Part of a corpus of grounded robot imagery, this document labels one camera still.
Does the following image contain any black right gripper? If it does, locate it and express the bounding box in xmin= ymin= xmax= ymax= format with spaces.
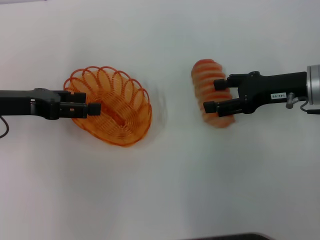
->
xmin=202 ymin=70 xmax=308 ymax=118

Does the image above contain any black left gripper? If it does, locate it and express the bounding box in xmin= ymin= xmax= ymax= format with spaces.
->
xmin=0 ymin=87 xmax=102 ymax=121

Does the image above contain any orange wire basket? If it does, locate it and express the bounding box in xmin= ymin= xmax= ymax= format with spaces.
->
xmin=63 ymin=65 xmax=153 ymax=148

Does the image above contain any dark rounded robot base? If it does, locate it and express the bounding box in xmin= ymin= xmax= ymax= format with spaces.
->
xmin=174 ymin=232 xmax=274 ymax=240

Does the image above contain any silver metal wrist knob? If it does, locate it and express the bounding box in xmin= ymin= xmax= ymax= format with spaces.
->
xmin=285 ymin=92 xmax=307 ymax=110

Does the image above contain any dark left wrist cable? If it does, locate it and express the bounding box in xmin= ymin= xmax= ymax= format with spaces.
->
xmin=0 ymin=115 xmax=10 ymax=139

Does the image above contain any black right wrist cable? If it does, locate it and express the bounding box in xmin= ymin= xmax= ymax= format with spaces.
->
xmin=300 ymin=99 xmax=320 ymax=115

